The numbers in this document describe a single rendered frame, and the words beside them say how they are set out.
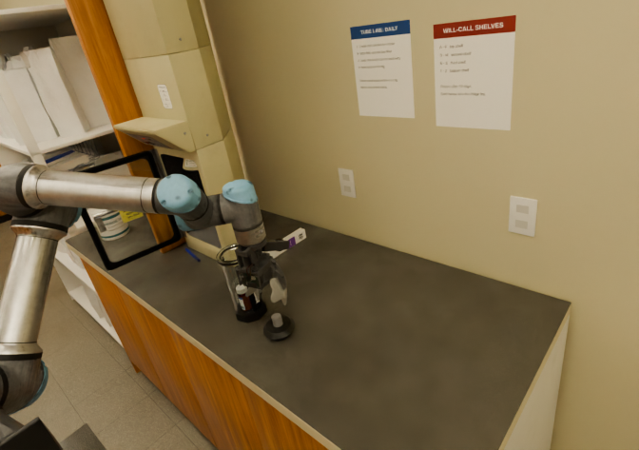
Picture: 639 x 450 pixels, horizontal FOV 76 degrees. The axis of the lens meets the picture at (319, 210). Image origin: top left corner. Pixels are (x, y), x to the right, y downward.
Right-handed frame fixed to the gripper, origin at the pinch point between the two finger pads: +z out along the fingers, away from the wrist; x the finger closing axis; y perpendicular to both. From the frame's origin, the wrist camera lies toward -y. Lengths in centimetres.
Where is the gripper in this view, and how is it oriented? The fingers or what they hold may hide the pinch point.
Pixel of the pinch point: (272, 297)
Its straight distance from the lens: 115.8
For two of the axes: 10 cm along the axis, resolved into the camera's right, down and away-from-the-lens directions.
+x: 8.8, 0.8, -4.7
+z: 1.6, 8.9, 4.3
